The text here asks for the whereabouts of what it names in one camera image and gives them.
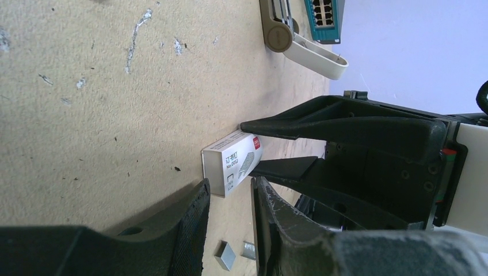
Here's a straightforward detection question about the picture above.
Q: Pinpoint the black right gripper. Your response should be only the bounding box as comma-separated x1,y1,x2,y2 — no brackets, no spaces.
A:
240,91,468,230

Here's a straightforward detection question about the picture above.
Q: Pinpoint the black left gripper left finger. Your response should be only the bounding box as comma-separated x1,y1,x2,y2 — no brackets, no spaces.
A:
1,179,210,275

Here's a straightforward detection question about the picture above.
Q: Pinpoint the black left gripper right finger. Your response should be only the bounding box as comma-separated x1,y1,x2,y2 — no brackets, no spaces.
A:
251,177,487,275

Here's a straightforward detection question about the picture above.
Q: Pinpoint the small staple piece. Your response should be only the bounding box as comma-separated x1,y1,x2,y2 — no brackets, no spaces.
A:
241,241,256,260

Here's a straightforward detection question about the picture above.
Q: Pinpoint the silver staple strip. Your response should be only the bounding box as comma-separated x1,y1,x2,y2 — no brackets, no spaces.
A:
214,240,236,271

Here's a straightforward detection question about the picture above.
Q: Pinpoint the white staple box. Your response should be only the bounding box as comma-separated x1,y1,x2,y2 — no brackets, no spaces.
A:
201,129,264,198

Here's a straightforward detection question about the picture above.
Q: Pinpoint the green and white stapler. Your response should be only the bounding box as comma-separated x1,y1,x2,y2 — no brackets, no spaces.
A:
259,0,349,80

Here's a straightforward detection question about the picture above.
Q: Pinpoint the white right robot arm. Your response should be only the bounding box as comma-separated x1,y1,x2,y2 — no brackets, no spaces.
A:
240,84,487,236

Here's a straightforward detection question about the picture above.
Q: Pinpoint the dark blue network switch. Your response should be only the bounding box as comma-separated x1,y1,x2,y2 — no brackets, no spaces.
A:
304,0,345,45

